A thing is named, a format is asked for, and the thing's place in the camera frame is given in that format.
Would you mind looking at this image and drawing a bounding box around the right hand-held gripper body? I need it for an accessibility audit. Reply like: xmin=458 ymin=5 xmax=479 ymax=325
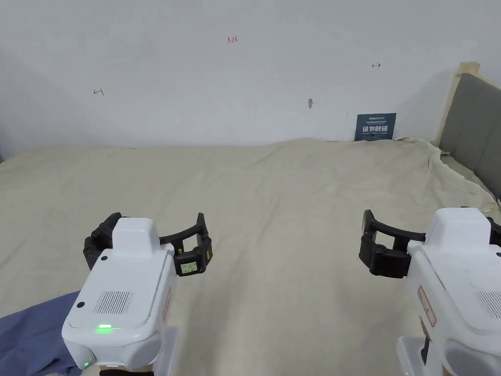
xmin=395 ymin=207 xmax=501 ymax=376

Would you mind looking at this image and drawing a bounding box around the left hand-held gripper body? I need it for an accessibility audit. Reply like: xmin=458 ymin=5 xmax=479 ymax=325
xmin=61 ymin=217 xmax=182 ymax=376

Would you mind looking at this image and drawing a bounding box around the person's left hand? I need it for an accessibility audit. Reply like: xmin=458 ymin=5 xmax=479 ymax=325
xmin=117 ymin=362 xmax=158 ymax=376

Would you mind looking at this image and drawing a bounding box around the blue garment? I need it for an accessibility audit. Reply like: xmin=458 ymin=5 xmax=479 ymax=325
xmin=0 ymin=290 xmax=85 ymax=376

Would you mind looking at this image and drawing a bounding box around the bed with beige sheet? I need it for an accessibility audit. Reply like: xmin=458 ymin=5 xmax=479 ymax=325
xmin=0 ymin=137 xmax=501 ymax=376

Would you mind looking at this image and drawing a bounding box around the blue sign with white print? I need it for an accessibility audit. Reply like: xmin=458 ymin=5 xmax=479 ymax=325
xmin=355 ymin=113 xmax=398 ymax=142

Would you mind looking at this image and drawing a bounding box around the grey padded headboard, wooden frame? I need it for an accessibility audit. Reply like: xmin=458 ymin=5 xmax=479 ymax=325
xmin=433 ymin=61 xmax=501 ymax=196

